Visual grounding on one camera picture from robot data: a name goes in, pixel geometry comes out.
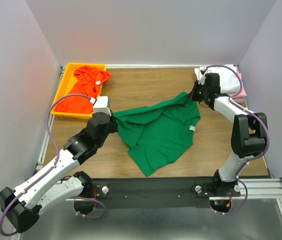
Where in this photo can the orange t shirt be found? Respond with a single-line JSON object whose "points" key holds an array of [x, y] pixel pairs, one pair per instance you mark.
{"points": [[83, 90]]}

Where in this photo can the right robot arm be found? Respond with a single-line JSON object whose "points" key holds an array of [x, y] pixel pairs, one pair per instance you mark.
{"points": [[249, 139]]}

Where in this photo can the yellow plastic bin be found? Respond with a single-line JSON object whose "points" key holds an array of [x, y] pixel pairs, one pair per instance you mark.
{"points": [[61, 95]]}

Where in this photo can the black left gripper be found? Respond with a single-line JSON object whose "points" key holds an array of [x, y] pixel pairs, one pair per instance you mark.
{"points": [[113, 121]]}

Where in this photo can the white folded t shirt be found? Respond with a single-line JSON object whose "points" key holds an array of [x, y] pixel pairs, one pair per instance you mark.
{"points": [[225, 76]]}

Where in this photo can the aluminium frame rail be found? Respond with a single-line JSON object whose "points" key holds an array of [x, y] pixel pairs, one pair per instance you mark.
{"points": [[261, 188]]}

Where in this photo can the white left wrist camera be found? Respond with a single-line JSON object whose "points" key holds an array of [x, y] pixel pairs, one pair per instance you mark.
{"points": [[102, 105]]}

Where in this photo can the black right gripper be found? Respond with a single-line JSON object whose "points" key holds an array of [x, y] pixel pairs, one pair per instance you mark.
{"points": [[192, 94]]}

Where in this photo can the pink folded t shirt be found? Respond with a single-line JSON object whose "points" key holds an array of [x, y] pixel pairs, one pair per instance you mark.
{"points": [[237, 91]]}

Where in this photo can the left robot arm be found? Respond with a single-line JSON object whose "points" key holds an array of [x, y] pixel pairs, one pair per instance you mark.
{"points": [[23, 205]]}

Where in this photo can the green t shirt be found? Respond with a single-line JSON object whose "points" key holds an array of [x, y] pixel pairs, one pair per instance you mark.
{"points": [[158, 135]]}

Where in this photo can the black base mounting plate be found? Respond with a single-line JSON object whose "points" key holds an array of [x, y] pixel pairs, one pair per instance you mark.
{"points": [[141, 193]]}

